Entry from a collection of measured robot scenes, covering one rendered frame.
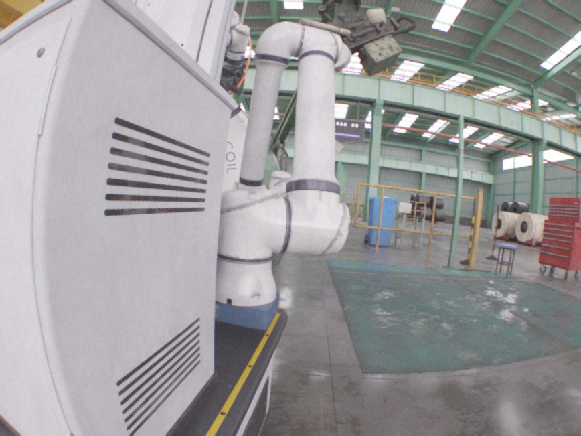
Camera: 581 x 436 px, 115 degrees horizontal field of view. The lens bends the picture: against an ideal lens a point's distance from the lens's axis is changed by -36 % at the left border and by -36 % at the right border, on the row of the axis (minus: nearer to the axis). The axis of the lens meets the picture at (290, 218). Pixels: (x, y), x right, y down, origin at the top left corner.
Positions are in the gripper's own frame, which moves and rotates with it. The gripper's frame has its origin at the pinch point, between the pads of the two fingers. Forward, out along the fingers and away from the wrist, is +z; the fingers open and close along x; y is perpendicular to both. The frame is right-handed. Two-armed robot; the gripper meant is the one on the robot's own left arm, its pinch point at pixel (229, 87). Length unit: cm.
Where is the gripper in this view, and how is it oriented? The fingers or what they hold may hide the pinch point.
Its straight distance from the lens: 154.1
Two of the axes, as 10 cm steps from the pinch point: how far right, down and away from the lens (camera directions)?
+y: 8.5, 5.1, -1.1
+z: -2.6, 5.9, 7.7
